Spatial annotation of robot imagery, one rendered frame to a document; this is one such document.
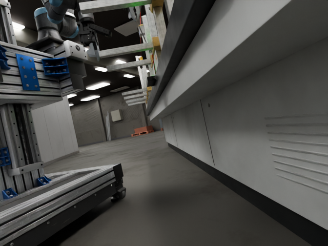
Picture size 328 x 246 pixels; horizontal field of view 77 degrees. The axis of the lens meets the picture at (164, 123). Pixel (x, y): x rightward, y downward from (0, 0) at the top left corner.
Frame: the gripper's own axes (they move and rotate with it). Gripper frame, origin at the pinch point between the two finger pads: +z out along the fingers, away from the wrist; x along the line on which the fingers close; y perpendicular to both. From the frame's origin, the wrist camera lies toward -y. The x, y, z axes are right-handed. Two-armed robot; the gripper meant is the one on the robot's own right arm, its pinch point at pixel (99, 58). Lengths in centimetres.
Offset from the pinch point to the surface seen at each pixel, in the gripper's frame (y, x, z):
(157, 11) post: -31.0, 22.8, -7.4
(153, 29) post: -31.4, -2.2, -11.5
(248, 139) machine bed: -51, 37, 52
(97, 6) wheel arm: -7.1, 26.5, -11.1
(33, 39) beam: 199, -426, -229
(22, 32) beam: 211, -403, -237
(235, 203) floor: -49, 18, 82
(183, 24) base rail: -27, 67, 20
